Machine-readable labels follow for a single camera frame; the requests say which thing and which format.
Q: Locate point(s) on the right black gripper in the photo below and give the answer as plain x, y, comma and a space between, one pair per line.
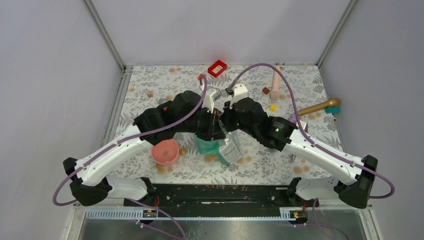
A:
225, 117

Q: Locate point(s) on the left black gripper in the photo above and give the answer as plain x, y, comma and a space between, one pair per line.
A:
214, 130

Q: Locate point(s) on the green silver pet food bag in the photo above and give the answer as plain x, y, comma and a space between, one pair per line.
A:
226, 151

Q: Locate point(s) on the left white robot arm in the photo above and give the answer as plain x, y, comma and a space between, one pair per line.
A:
188, 112

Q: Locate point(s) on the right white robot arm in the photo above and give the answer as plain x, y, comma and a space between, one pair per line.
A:
352, 179

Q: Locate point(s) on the pink pet bowl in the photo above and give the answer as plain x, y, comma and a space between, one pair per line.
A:
166, 153

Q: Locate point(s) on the yellow small block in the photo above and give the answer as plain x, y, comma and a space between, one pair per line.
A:
273, 108

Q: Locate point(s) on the brown small block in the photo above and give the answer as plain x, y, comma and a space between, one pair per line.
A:
265, 90

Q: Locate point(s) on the pink cylinder toy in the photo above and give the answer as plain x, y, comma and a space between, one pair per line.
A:
275, 87

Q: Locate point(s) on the red small box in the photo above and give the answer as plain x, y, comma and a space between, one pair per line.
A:
217, 68

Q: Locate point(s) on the silver microphone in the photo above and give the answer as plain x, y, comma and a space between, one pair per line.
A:
162, 101

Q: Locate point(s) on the purple glitter microphone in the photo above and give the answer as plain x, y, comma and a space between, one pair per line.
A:
293, 118

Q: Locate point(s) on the floral table mat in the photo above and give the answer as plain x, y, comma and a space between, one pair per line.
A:
258, 165

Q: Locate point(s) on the teal small block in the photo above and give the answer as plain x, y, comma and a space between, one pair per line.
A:
332, 110

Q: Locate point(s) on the gold microphone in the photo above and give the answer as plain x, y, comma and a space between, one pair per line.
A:
332, 102

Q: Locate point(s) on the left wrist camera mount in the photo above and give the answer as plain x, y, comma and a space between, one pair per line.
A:
209, 98

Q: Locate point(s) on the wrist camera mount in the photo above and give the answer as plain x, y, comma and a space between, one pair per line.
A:
209, 98
238, 92

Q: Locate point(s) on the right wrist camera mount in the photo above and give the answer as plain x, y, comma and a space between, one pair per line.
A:
238, 92

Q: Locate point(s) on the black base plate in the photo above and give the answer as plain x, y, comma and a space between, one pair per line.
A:
221, 201

